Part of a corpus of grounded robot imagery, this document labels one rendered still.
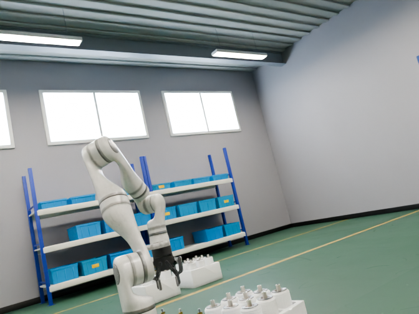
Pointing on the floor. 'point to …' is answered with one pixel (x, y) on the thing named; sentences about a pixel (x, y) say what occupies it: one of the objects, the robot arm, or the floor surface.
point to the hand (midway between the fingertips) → (168, 284)
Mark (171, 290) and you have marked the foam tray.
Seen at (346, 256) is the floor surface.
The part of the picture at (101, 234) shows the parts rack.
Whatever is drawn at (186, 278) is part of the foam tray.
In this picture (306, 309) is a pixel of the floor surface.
